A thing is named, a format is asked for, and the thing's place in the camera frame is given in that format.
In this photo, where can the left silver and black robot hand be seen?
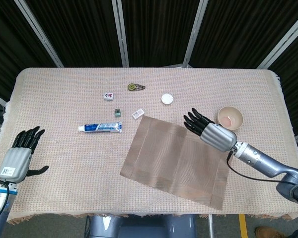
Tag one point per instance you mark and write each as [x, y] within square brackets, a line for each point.
[15, 163]

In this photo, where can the right silver and black robot hand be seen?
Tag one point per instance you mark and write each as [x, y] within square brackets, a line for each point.
[217, 136]

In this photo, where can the light brown bowl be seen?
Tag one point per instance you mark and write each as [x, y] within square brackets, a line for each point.
[229, 115]

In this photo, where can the brown woven placemat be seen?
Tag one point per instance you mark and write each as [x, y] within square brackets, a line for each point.
[164, 161]

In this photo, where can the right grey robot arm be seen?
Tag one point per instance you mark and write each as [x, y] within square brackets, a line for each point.
[263, 161]

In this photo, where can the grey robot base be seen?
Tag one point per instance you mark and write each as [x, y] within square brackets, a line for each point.
[139, 228]

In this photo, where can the white round cap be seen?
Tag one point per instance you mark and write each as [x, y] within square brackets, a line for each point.
[167, 98]

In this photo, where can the beige woven tablecloth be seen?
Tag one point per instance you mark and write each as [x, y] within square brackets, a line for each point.
[52, 99]

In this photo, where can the small white cardboard box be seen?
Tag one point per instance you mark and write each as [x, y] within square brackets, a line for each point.
[138, 114]

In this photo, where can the blue and white toothpaste tube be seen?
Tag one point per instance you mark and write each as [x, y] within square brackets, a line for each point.
[99, 127]

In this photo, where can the dark fabric screen panel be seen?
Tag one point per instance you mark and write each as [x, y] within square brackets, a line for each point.
[243, 29]
[82, 32]
[7, 49]
[159, 32]
[295, 86]

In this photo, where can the olive correction tape dispenser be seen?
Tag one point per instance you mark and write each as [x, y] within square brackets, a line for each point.
[132, 87]

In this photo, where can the small green block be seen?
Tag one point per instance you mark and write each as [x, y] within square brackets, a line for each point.
[117, 112]

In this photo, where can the brown shoe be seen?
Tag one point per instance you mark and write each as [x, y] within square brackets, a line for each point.
[268, 233]

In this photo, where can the white mahjong tile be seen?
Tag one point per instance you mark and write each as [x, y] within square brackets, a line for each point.
[108, 95]

